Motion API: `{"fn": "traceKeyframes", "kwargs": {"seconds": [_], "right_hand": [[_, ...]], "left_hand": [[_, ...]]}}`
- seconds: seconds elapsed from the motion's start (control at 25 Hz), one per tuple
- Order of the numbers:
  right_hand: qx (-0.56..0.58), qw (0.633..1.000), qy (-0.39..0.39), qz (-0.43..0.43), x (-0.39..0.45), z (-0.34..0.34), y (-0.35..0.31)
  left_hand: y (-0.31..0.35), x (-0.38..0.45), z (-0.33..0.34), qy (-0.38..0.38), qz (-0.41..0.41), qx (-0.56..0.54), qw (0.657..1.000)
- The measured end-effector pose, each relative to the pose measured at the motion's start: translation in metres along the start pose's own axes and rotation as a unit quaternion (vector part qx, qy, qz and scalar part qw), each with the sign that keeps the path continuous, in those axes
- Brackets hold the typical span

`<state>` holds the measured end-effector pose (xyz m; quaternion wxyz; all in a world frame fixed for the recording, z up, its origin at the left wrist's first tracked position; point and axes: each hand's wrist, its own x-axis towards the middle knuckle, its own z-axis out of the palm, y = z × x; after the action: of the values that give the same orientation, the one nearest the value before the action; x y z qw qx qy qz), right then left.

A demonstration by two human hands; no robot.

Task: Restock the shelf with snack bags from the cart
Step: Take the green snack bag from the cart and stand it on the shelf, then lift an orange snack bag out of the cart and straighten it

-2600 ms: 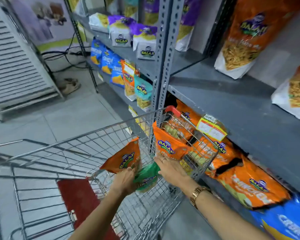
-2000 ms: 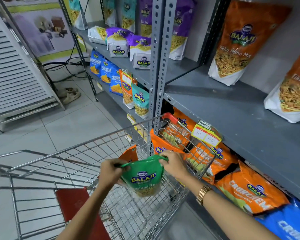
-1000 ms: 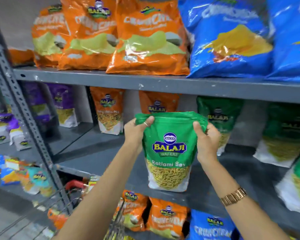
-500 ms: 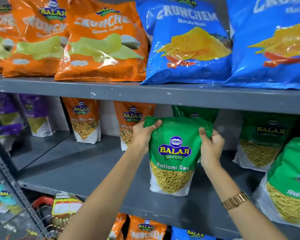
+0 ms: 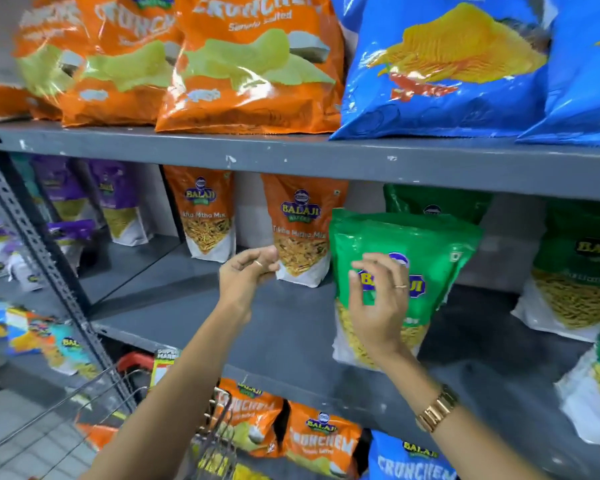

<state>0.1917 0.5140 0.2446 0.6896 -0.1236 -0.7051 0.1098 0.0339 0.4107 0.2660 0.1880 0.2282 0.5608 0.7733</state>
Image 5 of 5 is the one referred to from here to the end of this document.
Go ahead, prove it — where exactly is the large orange chips bag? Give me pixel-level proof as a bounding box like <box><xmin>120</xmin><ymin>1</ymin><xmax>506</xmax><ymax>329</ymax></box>
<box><xmin>155</xmin><ymin>0</ymin><xmax>346</xmax><ymax>135</ymax></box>
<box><xmin>74</xmin><ymin>423</ymin><xmax>119</xmax><ymax>452</ymax></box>
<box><xmin>0</xmin><ymin>84</ymin><xmax>33</xmax><ymax>122</ymax></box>
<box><xmin>213</xmin><ymin>378</ymin><xmax>285</xmax><ymax>459</ymax></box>
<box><xmin>282</xmin><ymin>401</ymin><xmax>364</xmax><ymax>480</ymax></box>
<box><xmin>13</xmin><ymin>0</ymin><xmax>88</xmax><ymax>121</ymax></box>
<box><xmin>57</xmin><ymin>0</ymin><xmax>183</xmax><ymax>128</ymax></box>

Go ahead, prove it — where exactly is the wire shopping cart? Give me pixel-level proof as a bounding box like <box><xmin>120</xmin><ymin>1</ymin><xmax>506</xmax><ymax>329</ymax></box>
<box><xmin>0</xmin><ymin>351</ymin><xmax>238</xmax><ymax>480</ymax></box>

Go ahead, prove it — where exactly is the person's left hand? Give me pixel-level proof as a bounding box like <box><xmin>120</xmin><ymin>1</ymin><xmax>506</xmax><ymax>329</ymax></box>
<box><xmin>218</xmin><ymin>245</ymin><xmax>282</xmax><ymax>318</ymax></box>

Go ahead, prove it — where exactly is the large blue chips bag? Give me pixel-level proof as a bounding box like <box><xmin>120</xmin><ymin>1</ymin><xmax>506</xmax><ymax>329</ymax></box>
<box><xmin>367</xmin><ymin>430</ymin><xmax>460</xmax><ymax>480</ymax></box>
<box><xmin>329</xmin><ymin>0</ymin><xmax>552</xmax><ymax>141</ymax></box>
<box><xmin>516</xmin><ymin>0</ymin><xmax>600</xmax><ymax>147</ymax></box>
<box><xmin>329</xmin><ymin>0</ymin><xmax>368</xmax><ymax>50</ymax></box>

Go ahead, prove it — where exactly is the person's left forearm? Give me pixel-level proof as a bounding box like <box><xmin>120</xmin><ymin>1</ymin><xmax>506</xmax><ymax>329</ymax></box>
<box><xmin>80</xmin><ymin>300</ymin><xmax>252</xmax><ymax>480</ymax></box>

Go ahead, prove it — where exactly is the person's right forearm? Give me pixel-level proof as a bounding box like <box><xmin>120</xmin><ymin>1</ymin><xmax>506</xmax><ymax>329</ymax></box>
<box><xmin>372</xmin><ymin>345</ymin><xmax>548</xmax><ymax>480</ymax></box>

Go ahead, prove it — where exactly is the orange and white snack packet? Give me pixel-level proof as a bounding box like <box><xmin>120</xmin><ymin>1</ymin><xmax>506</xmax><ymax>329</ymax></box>
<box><xmin>260</xmin><ymin>174</ymin><xmax>350</xmax><ymax>289</ymax></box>
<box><xmin>163</xmin><ymin>165</ymin><xmax>237</xmax><ymax>264</ymax></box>

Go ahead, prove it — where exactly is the gold wristwatch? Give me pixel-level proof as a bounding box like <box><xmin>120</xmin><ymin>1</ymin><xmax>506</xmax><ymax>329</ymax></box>
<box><xmin>414</xmin><ymin>385</ymin><xmax>460</xmax><ymax>434</ymax></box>

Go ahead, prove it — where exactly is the perforated grey metal upright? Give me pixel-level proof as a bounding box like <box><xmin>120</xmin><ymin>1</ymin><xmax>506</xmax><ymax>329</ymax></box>
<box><xmin>0</xmin><ymin>143</ymin><xmax>138</xmax><ymax>413</ymax></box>

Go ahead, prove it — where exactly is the teal snack packet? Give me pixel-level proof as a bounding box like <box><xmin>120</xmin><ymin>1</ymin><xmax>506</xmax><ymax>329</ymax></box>
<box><xmin>44</xmin><ymin>322</ymin><xmax>100</xmax><ymax>379</ymax></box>

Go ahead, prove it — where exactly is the grey metal shelf rack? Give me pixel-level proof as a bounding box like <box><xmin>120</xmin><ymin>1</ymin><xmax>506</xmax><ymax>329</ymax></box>
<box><xmin>0</xmin><ymin>0</ymin><xmax>600</xmax><ymax>480</ymax></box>

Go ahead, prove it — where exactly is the person's right hand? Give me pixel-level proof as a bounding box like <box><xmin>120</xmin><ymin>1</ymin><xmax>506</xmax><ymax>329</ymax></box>
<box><xmin>347</xmin><ymin>252</ymin><xmax>426</xmax><ymax>368</ymax></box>

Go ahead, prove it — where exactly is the green snack packet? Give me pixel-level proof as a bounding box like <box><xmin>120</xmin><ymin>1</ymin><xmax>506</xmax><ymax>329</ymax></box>
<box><xmin>511</xmin><ymin>199</ymin><xmax>600</xmax><ymax>343</ymax></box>
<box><xmin>383</xmin><ymin>183</ymin><xmax>494</xmax><ymax>226</ymax></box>
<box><xmin>554</xmin><ymin>317</ymin><xmax>600</xmax><ymax>453</ymax></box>
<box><xmin>328</xmin><ymin>208</ymin><xmax>484</xmax><ymax>371</ymax></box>

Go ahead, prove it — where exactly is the cart label card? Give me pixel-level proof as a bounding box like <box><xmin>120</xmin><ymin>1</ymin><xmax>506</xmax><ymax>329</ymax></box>
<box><xmin>149</xmin><ymin>347</ymin><xmax>182</xmax><ymax>389</ymax></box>

